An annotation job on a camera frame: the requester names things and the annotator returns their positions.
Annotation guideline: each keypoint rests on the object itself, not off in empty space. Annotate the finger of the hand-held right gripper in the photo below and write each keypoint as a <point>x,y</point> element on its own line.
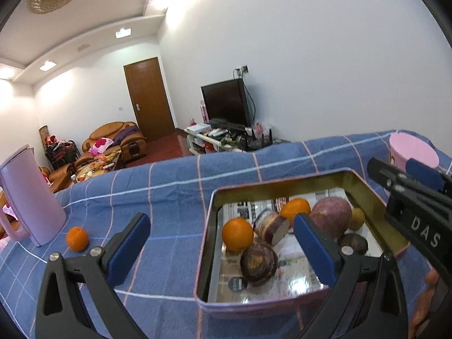
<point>425,174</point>
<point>388,174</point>

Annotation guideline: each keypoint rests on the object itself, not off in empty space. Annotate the green kiwi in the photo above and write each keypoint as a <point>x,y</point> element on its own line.
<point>357,218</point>

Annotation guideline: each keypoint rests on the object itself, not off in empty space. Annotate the black folding chairs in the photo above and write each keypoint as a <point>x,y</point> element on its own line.
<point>60,153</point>

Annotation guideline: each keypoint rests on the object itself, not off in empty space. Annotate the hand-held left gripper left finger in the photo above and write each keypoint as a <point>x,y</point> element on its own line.
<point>129,250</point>

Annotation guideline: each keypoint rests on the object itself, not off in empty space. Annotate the large orange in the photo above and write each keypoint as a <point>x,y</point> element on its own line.
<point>77,238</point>

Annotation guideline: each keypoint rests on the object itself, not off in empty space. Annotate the pink electric kettle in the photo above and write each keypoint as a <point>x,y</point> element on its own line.
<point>31,197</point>

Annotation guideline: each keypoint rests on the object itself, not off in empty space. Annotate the brown leather armchair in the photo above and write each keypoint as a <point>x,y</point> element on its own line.
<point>136,148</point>

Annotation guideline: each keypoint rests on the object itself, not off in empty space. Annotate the black router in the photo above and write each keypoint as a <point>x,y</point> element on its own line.
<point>259,142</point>

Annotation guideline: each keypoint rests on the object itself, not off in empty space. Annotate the small orange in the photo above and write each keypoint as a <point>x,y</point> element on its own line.
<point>296,208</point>
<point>237,233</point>

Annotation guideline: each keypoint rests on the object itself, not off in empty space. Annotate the pink floral cushion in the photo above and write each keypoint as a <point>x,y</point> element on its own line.
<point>100,145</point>

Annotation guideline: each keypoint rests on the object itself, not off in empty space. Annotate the cut sweet potato half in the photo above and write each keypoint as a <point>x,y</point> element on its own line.
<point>270,227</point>

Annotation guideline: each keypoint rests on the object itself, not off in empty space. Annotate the purple sweet potato chunk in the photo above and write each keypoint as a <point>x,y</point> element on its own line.
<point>259,263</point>

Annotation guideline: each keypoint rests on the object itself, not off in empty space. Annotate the pink tin box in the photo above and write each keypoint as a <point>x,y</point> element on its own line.
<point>247,311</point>

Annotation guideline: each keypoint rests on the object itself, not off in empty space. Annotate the pink gift bag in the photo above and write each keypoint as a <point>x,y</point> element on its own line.
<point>203,111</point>

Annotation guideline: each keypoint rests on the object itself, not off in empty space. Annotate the person's right hand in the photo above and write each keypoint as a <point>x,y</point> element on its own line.
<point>427,293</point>

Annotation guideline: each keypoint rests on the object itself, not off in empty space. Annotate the printed paper lining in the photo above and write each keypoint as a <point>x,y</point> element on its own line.
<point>247,208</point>

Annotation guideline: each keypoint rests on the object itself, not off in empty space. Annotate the small pink toy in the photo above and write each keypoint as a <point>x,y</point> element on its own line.
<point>261,129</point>

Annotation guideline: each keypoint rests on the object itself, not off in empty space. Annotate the white wall socket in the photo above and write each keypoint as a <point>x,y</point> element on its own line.
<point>242,70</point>

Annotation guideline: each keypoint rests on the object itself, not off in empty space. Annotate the purple cloth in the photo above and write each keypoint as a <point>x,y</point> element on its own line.
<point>125,135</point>

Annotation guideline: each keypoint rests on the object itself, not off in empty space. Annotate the pink tin lid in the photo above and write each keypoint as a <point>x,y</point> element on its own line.
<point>413,150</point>

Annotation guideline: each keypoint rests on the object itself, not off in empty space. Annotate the blue plaid blanket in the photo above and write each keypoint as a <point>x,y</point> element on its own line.
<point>169,190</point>

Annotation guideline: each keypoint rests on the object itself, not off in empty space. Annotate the cluttered coffee table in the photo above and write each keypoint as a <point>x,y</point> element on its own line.
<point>95,169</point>

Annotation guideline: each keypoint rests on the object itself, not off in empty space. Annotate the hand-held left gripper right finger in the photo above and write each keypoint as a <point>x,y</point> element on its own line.
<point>314,250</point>

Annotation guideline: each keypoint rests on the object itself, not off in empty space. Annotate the dark purple passion fruit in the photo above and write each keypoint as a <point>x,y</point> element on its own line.
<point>353,243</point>

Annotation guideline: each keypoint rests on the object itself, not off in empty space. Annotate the black television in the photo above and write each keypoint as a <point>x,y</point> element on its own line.
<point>226,100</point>

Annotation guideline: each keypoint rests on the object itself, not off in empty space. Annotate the brown wooden door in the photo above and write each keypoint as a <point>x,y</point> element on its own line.
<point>148,100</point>

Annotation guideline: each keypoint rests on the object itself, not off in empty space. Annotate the flat white box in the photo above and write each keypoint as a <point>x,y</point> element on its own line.
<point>197,128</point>

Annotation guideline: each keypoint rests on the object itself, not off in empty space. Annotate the white television stand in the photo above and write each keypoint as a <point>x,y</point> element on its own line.
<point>203,143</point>

